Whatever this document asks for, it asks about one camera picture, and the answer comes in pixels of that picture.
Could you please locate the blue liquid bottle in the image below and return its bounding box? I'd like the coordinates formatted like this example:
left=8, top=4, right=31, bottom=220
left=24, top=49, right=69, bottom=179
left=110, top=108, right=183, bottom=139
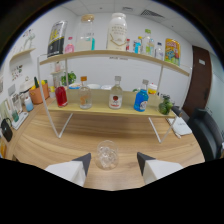
left=133, top=79, right=150, bottom=113

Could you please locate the small clear bottle orange cap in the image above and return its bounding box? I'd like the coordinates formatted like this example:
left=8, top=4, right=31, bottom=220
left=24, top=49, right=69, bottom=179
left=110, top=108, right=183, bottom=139
left=78, top=75, right=93, bottom=110

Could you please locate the clear bottle wooden cap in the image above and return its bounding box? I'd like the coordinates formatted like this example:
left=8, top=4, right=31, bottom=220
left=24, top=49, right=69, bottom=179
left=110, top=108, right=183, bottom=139
left=74, top=13, right=96, bottom=52

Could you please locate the white milk bottle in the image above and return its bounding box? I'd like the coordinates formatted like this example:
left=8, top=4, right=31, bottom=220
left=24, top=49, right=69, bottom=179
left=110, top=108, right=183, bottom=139
left=106, top=12, right=128, bottom=52

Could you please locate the green cup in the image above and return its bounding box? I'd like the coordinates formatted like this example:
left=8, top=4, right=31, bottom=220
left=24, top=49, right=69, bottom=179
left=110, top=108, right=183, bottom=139
left=11, top=109, right=20, bottom=123

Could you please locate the clear glass with ice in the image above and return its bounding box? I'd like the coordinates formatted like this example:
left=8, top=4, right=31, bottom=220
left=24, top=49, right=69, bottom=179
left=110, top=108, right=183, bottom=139
left=95, top=139, right=120, bottom=171

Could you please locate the white notebook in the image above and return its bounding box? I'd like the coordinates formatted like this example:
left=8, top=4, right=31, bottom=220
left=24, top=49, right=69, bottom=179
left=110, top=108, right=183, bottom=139
left=167, top=117, right=193, bottom=137

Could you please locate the black chair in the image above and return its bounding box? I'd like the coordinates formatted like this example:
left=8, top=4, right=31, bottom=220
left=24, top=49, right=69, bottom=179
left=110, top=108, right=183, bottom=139
left=188, top=107, right=224, bottom=163

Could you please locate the glass jar of limes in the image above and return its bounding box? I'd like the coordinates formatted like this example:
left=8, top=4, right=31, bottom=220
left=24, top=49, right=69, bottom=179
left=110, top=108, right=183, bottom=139
left=157, top=94, right=174, bottom=116

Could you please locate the white tray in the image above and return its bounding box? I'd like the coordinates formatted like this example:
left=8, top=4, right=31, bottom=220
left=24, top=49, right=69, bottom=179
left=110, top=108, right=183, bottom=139
left=11, top=111, right=29, bottom=130

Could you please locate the two-tier wooden shelf rack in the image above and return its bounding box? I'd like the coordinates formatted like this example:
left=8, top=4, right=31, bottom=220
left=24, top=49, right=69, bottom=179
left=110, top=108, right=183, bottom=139
left=36, top=49, right=194, bottom=144

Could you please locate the red liquid bottle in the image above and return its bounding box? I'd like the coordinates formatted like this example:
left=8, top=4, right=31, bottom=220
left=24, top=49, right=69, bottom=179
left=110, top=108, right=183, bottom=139
left=54, top=84, right=69, bottom=108

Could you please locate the black kettle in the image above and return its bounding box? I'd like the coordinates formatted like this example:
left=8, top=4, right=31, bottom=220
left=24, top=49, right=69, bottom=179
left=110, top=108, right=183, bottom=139
left=0, top=117, right=14, bottom=143

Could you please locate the white bottle blue base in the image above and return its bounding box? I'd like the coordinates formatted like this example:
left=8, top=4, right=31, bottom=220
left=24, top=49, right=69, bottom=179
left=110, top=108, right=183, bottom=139
left=23, top=96, right=35, bottom=113

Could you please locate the orange basket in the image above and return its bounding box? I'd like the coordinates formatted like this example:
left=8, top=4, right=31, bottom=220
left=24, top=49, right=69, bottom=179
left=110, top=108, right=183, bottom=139
left=29, top=83, right=51, bottom=105

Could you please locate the clear bottle red white label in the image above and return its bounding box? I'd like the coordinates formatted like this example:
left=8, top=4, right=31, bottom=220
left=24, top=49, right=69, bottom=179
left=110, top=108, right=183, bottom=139
left=108, top=75, right=124, bottom=110

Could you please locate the green potted plant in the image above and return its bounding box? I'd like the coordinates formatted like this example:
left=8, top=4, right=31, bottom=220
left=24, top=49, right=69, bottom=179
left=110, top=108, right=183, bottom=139
left=60, top=70, right=77, bottom=87

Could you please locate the white appliance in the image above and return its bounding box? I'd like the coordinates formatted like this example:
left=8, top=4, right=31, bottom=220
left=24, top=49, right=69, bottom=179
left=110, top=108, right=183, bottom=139
left=19, top=77, right=35, bottom=94

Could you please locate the brown door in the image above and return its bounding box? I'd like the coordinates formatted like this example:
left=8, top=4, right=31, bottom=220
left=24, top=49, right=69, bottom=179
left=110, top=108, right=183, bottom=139
left=182, top=45, right=213, bottom=118

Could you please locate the clear bottle blue cap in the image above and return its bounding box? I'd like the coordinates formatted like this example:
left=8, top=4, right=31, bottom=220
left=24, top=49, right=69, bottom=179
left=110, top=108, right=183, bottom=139
left=154, top=41, right=165, bottom=61

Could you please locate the yellow colourful drink can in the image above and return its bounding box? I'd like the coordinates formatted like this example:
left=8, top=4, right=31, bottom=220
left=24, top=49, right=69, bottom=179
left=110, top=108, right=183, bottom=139
left=164, top=37, right=182, bottom=67

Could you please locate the small pink bottle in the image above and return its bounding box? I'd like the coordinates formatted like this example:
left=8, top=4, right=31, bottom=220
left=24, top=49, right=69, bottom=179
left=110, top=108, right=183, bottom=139
left=64, top=36, right=75, bottom=54

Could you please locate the blue bottle yellow cap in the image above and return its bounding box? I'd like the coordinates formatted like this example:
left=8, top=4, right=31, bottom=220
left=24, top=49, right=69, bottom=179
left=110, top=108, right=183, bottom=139
left=133, top=35, right=144, bottom=54

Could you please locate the clear bottle green cap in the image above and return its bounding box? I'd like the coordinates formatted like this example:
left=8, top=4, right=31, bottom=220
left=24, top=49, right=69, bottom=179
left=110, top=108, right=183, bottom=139
left=141, top=28, right=155, bottom=57

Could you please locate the tall black yellow can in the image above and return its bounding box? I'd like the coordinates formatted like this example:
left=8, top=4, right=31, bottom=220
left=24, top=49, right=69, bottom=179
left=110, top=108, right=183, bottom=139
left=46, top=20, right=68, bottom=58

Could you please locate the ceiling air vent grille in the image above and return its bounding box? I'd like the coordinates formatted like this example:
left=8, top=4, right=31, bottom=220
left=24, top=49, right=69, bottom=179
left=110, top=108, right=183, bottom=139
left=139, top=9, right=165, bottom=18

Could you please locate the black muddler handle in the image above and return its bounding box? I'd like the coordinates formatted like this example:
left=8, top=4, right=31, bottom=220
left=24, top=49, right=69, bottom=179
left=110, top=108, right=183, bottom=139
left=171, top=105, right=184, bottom=118

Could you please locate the wooden wall shelf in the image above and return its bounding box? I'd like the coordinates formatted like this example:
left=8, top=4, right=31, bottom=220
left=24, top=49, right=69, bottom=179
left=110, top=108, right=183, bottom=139
left=9, top=47, right=37, bottom=63

